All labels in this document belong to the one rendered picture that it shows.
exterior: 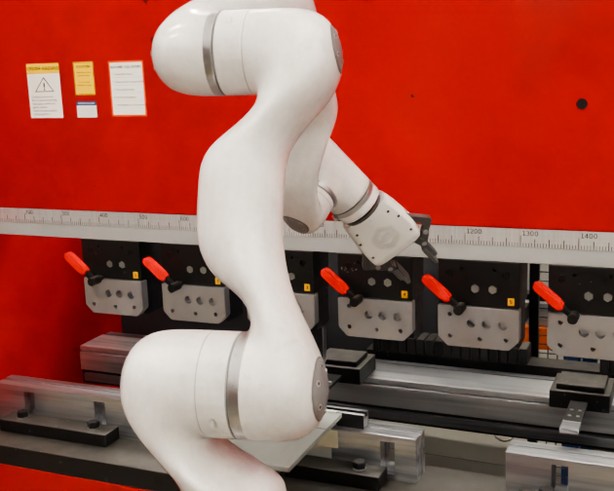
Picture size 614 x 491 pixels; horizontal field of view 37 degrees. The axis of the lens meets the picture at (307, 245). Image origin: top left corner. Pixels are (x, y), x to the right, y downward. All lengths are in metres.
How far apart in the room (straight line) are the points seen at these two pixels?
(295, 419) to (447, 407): 1.14
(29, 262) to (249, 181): 1.52
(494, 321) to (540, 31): 0.52
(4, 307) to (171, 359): 1.45
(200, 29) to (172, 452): 0.48
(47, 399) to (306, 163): 1.11
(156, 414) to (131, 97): 1.04
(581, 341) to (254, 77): 0.87
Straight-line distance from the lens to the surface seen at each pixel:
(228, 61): 1.08
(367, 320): 1.80
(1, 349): 2.45
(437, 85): 1.68
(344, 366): 2.11
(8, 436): 2.29
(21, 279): 2.48
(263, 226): 1.03
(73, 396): 2.23
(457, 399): 2.10
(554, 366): 2.19
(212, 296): 1.93
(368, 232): 1.56
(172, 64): 1.11
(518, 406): 2.07
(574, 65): 1.63
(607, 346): 1.71
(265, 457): 1.74
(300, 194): 1.41
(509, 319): 1.72
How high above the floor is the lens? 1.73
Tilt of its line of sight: 12 degrees down
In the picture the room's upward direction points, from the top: 2 degrees counter-clockwise
